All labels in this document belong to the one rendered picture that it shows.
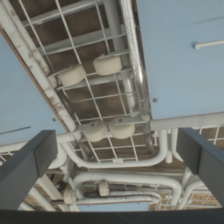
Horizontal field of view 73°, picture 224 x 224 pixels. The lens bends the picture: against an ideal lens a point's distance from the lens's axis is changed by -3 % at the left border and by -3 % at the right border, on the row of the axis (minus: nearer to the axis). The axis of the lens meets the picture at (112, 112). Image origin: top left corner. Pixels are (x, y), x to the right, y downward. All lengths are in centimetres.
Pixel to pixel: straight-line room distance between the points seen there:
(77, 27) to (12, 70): 56
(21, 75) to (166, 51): 31
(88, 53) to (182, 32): 68
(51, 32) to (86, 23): 20
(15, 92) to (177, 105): 37
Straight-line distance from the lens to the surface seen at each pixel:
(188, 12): 30
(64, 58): 98
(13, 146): 61
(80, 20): 89
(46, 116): 44
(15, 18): 40
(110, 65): 32
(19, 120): 49
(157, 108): 35
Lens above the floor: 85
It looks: 51 degrees down
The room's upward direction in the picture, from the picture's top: 170 degrees counter-clockwise
